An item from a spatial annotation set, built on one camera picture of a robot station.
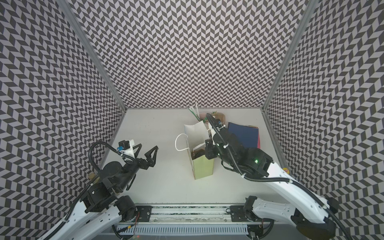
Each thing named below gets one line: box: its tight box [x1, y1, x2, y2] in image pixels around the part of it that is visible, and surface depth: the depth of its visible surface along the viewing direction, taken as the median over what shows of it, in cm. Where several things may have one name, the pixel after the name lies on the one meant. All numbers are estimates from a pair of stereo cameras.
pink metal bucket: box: [199, 112, 207, 120], surface depth 103 cm
